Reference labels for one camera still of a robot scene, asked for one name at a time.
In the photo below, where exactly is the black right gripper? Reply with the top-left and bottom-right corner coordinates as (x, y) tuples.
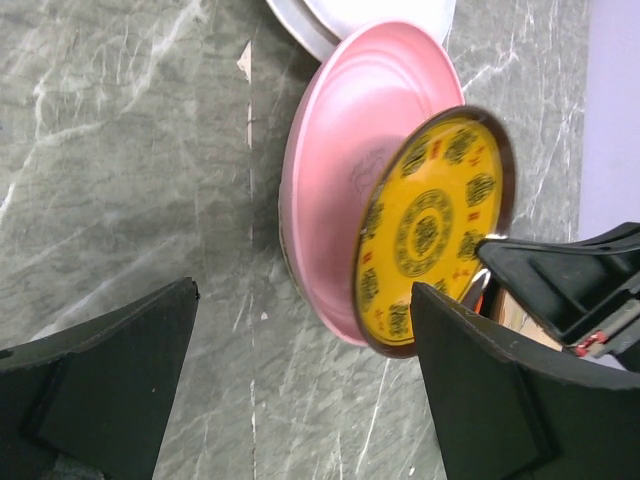
(476, 222), (639, 373)

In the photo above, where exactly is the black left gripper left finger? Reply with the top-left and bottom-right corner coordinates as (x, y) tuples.
(1, 277), (199, 479)

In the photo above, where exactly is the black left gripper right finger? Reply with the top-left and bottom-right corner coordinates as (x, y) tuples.
(410, 283), (639, 479)

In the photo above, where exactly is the yellow patterned plate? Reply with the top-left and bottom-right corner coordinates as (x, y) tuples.
(352, 105), (517, 358)

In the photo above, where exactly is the pink plate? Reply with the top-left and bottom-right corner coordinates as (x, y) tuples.
(278, 19), (464, 346)

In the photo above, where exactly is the beige plate on tray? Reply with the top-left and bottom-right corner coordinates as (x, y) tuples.
(490, 288), (563, 351)

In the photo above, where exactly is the white deep plate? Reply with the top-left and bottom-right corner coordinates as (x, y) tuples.
(267, 0), (456, 62)

